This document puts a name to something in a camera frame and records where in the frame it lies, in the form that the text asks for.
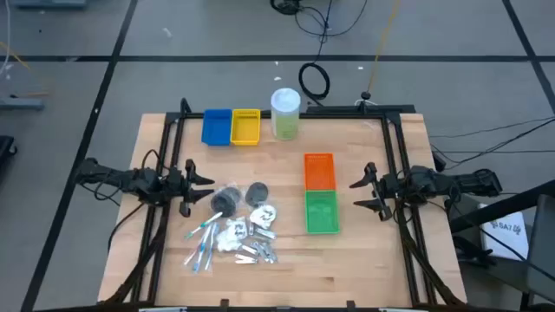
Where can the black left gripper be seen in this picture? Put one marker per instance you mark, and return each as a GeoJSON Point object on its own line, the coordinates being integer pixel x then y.
{"type": "Point", "coordinates": [188, 167]}

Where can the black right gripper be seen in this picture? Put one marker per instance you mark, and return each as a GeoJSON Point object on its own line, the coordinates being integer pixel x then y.
{"type": "Point", "coordinates": [385, 212]}

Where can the green white bagged toothbrush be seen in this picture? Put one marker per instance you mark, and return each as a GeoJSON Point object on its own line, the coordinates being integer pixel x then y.
{"type": "Point", "coordinates": [204, 224]}

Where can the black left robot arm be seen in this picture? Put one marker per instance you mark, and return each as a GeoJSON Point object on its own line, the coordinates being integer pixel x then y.
{"type": "Point", "coordinates": [130, 180]}

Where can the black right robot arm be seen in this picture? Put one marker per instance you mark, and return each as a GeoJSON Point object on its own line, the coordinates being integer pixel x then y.
{"type": "Point", "coordinates": [455, 182]}

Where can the green plastic basket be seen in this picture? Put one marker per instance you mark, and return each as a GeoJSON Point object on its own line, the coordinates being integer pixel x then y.
{"type": "Point", "coordinates": [321, 212]}

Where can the orange plastic basket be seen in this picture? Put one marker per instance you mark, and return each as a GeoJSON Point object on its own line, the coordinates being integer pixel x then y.
{"type": "Point", "coordinates": [320, 171]}

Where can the blue plastic basket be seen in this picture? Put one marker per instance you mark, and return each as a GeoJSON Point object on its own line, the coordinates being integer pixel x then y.
{"type": "Point", "coordinates": [217, 128]}

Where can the small black box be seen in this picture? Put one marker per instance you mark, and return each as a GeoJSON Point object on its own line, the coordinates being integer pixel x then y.
{"type": "Point", "coordinates": [439, 161]}

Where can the yellow plastic basket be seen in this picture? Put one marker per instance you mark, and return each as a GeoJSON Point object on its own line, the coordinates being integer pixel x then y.
{"type": "Point", "coordinates": [246, 128]}

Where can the black round knob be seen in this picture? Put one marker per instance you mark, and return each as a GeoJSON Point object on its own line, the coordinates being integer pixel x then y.
{"type": "Point", "coordinates": [366, 95]}

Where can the white green wipes canister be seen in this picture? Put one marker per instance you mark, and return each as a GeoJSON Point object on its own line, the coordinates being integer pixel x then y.
{"type": "Point", "coordinates": [285, 117]}

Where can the black table clamp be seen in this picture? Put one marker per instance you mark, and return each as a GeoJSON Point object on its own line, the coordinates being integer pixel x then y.
{"type": "Point", "coordinates": [224, 303]}
{"type": "Point", "coordinates": [350, 305]}

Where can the black diagonal beam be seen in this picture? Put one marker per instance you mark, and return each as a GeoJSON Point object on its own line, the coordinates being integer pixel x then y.
{"type": "Point", "coordinates": [498, 208]}

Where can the white cardboard box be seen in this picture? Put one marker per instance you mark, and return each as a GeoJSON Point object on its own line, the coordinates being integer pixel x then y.
{"type": "Point", "coordinates": [505, 234]}

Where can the grey flat plate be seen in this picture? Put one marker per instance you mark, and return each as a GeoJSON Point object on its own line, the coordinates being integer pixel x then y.
{"type": "Point", "coordinates": [21, 104]}

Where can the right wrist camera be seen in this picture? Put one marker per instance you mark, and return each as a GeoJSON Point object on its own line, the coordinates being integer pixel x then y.
{"type": "Point", "coordinates": [390, 182]}

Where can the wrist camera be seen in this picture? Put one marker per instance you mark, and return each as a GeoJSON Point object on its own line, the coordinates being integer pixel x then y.
{"type": "Point", "coordinates": [175, 177]}
{"type": "Point", "coordinates": [390, 182]}

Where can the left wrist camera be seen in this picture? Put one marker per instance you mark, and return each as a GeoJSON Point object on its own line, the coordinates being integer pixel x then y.
{"type": "Point", "coordinates": [175, 177]}

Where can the black aluminium table frame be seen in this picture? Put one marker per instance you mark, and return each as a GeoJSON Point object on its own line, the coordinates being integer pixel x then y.
{"type": "Point", "coordinates": [347, 115]}

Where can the black table-level camera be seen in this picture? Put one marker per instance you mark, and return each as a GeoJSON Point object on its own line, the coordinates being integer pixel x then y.
{"type": "Point", "coordinates": [282, 309]}

